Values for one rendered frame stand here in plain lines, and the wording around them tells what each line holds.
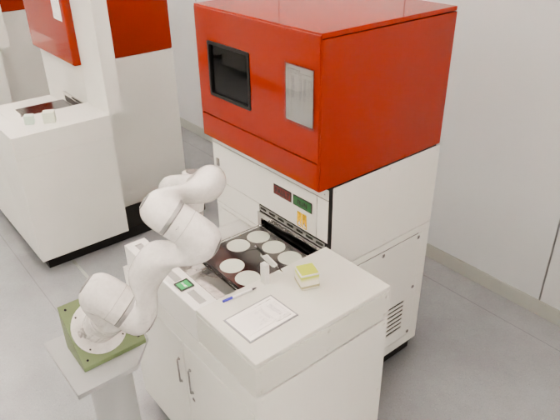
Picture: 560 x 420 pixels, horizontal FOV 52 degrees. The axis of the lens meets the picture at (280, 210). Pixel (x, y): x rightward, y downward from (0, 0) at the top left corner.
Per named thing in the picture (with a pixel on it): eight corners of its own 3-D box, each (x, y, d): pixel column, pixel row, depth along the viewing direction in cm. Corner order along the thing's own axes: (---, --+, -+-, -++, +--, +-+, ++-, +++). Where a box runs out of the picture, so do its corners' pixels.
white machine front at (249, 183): (221, 202, 295) (216, 130, 275) (330, 272, 240) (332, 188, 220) (216, 204, 293) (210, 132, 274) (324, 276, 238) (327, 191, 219)
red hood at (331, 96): (318, 99, 312) (321, -16, 283) (440, 142, 257) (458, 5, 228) (202, 133, 271) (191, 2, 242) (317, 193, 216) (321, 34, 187)
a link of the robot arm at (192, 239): (107, 293, 175) (152, 320, 178) (89, 321, 165) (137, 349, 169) (182, 190, 148) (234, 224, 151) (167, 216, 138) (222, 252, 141)
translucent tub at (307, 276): (312, 276, 214) (312, 261, 210) (320, 287, 207) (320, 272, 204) (293, 280, 212) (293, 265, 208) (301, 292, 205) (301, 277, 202)
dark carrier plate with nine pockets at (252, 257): (261, 227, 259) (261, 226, 259) (311, 260, 236) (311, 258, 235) (196, 254, 240) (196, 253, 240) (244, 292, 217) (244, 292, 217)
